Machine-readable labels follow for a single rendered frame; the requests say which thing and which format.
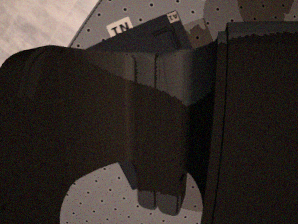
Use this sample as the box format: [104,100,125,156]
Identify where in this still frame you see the dark grey perforated base plate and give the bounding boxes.
[60,0,298,224]

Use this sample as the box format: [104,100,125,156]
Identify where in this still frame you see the white label with black letters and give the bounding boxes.
[106,17,133,37]

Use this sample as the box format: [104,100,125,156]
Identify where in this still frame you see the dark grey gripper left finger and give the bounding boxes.
[0,45,161,224]

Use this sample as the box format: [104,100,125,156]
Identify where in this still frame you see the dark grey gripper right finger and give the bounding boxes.
[158,21,298,224]

